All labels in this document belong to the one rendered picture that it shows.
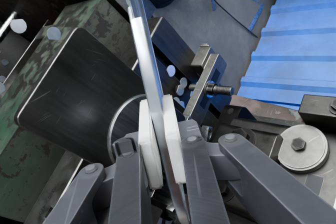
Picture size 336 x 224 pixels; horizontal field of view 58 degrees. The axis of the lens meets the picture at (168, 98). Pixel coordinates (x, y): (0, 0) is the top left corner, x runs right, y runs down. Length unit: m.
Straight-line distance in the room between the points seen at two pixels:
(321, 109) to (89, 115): 0.27
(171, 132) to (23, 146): 0.39
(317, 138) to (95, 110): 0.27
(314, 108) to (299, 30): 1.83
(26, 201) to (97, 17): 0.33
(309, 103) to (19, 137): 0.41
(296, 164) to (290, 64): 1.71
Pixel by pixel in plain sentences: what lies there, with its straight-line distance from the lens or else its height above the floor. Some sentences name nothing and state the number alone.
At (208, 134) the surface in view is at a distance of 0.57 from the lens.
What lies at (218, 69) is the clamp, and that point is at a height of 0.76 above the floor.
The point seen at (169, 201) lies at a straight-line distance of 0.55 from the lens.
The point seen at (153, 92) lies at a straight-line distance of 0.18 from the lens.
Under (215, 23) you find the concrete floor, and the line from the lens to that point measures 1.89.
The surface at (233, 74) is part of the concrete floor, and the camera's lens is 2.06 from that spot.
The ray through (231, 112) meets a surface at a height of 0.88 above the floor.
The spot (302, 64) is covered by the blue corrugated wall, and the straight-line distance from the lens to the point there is 2.03.
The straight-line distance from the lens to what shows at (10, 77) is 0.86.
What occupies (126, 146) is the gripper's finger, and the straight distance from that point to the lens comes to 0.15.
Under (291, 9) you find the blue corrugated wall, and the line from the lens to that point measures 2.37.
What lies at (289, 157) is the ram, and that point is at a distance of 0.37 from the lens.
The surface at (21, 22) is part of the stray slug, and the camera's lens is 0.51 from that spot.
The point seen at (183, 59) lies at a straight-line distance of 0.62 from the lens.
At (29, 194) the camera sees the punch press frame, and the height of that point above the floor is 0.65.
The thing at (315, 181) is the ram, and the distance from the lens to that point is 0.37.
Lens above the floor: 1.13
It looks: 45 degrees down
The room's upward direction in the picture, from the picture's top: 98 degrees clockwise
